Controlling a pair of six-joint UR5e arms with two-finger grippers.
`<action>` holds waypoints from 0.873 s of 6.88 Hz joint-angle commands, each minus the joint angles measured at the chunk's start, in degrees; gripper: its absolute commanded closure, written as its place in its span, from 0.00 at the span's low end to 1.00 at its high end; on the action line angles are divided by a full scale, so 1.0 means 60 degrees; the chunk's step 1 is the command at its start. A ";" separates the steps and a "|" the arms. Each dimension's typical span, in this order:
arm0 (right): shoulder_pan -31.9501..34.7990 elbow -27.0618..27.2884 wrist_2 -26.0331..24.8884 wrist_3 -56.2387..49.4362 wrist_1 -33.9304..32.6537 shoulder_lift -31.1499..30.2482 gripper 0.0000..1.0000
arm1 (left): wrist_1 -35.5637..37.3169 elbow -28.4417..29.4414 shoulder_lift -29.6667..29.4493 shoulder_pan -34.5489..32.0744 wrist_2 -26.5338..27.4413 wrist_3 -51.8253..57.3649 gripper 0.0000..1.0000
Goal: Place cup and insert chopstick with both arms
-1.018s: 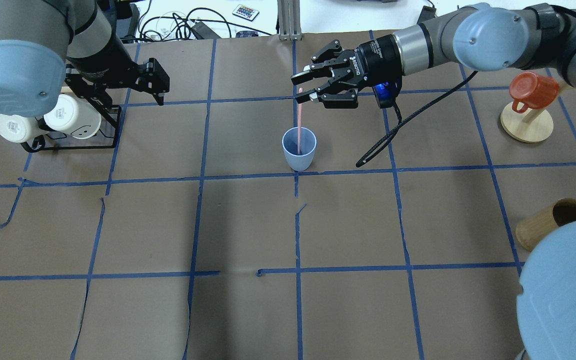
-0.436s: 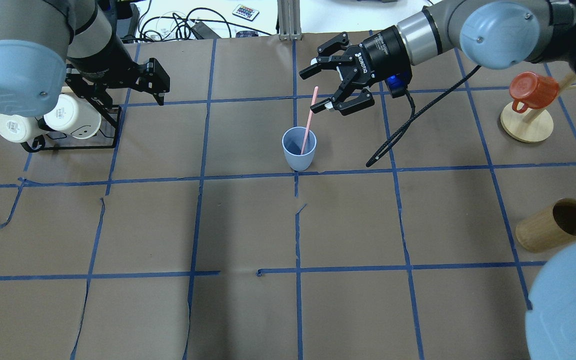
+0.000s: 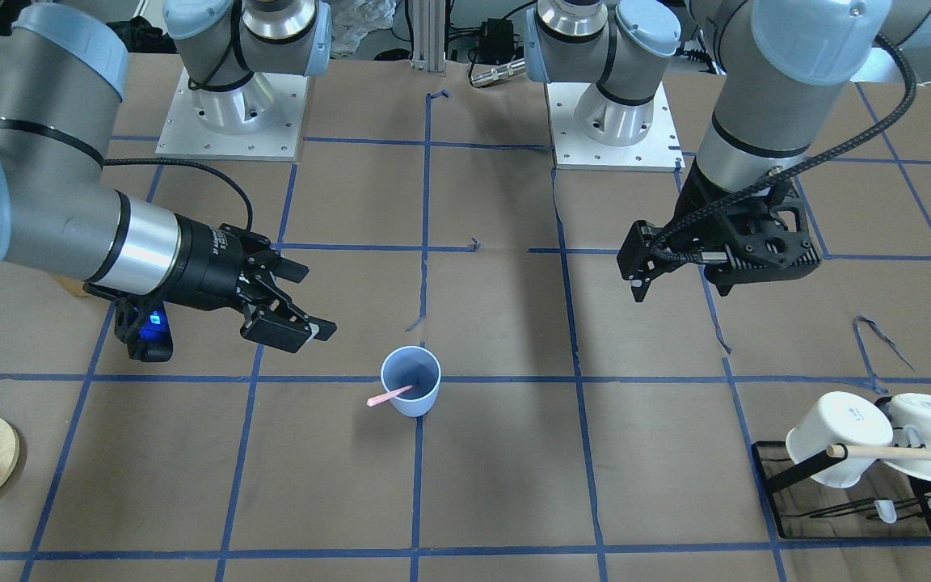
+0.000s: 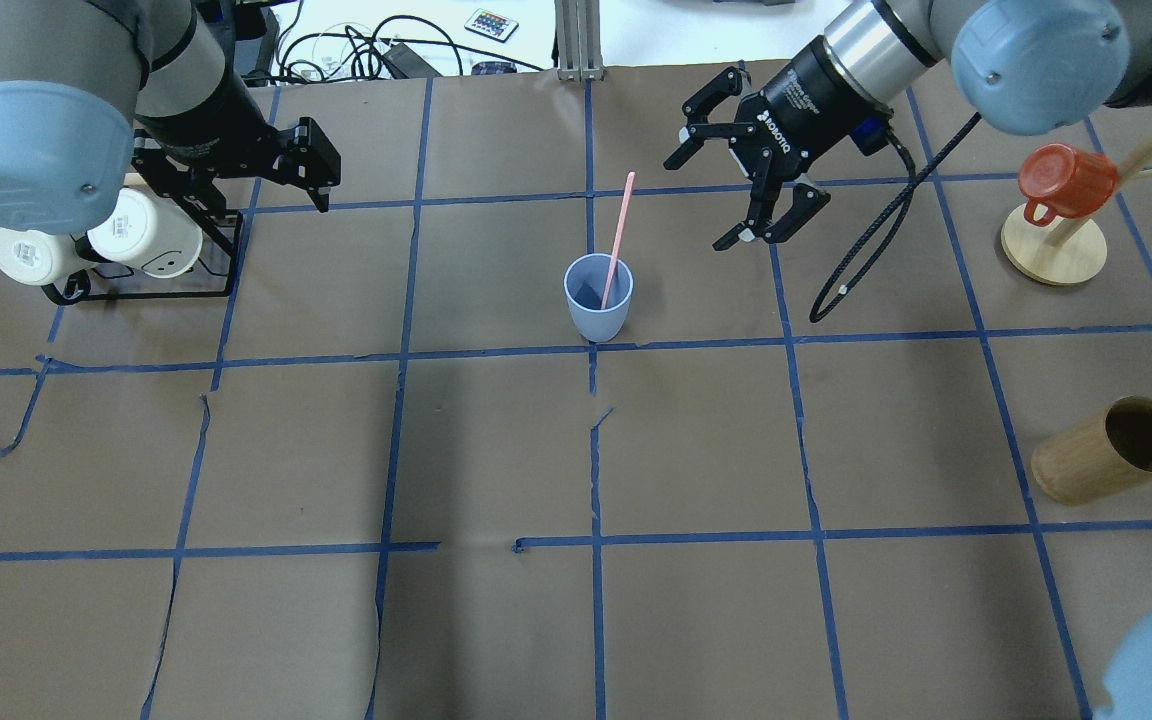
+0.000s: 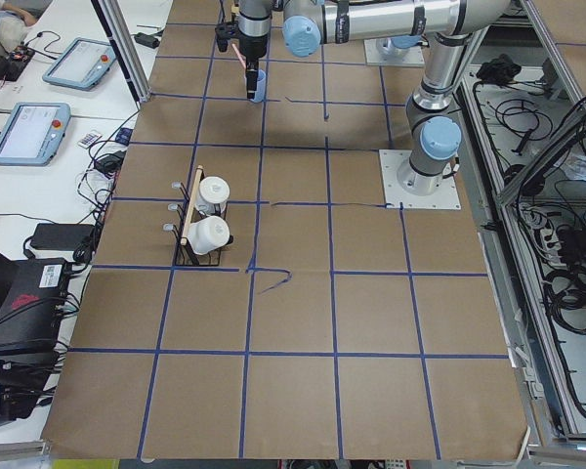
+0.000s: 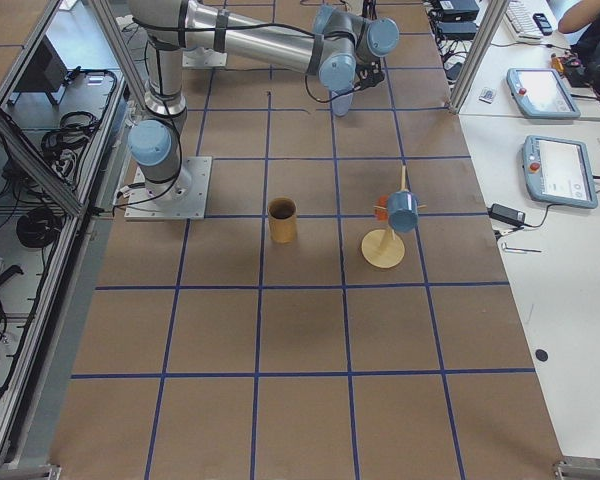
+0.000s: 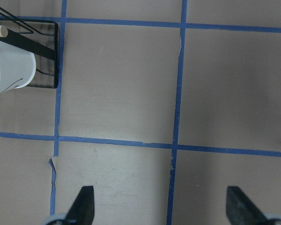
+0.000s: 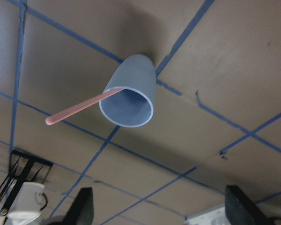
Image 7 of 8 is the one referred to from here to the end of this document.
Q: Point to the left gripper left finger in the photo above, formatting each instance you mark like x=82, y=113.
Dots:
x=82, y=211

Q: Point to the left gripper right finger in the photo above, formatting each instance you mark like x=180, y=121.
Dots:
x=240, y=210

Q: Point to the white mug right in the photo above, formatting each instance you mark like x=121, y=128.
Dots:
x=17, y=67

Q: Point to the black wire mug rack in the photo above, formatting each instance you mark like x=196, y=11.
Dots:
x=40, y=37

